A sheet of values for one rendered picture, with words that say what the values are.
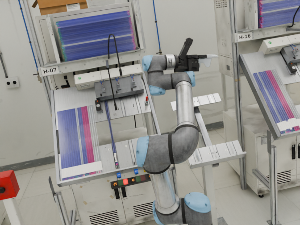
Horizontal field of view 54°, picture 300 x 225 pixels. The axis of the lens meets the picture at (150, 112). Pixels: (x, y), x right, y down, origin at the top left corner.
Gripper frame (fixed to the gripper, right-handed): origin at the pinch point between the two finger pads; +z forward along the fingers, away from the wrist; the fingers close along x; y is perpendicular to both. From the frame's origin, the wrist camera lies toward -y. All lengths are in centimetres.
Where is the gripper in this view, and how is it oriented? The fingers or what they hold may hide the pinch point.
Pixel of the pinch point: (212, 56)
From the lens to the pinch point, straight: 154.0
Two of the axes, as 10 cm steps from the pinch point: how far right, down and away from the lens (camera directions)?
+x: 1.9, 1.1, -9.8
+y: 0.5, 9.9, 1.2
